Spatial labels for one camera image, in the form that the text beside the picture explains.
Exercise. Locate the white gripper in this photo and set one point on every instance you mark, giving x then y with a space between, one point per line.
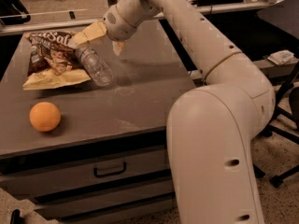
119 26

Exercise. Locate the clear plastic water bottle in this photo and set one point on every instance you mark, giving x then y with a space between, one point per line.
97 69

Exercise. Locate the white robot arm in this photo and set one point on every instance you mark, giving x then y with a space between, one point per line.
210 128

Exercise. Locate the brown chip bag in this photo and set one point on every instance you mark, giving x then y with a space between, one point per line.
52 64

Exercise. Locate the orange fruit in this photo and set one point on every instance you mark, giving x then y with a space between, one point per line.
45 116

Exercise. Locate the grey drawer cabinet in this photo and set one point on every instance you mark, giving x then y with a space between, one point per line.
99 128

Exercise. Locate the white packet on ledge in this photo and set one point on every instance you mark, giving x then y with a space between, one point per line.
281 57

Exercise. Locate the black drawer handle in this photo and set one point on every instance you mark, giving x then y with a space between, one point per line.
110 171

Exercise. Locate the metal railing frame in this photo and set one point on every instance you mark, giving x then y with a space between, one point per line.
53 14

